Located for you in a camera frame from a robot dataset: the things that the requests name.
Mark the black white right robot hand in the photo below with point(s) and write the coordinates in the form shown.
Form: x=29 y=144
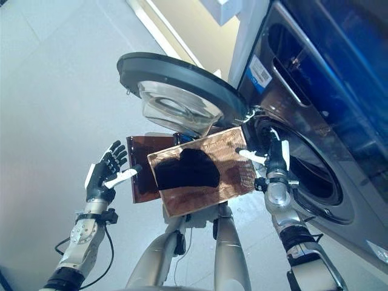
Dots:
x=277 y=157

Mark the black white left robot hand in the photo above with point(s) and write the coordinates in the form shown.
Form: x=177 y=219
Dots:
x=98 y=179

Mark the black garment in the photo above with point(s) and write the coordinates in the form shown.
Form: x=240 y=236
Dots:
x=188 y=169

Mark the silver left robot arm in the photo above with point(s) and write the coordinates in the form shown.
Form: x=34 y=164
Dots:
x=82 y=236

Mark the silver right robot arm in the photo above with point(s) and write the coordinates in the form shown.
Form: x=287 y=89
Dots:
x=288 y=218

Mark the dark grey washing machine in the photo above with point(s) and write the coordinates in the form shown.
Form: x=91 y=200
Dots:
x=339 y=194

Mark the brown wicker laundry basket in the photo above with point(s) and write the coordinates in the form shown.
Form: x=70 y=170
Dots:
x=230 y=151

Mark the blue white label sticker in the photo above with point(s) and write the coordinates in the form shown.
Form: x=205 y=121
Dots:
x=257 y=74

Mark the silver right robot leg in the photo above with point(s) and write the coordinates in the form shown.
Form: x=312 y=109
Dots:
x=230 y=254

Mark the white cabinet side panel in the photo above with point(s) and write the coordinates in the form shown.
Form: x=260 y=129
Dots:
x=245 y=45

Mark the round glass washer door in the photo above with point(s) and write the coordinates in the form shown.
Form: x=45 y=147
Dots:
x=169 y=72

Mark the white energy label sticker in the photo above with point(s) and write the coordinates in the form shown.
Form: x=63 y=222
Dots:
x=377 y=249

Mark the white counter cabinet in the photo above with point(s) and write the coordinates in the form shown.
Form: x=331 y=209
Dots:
x=182 y=27

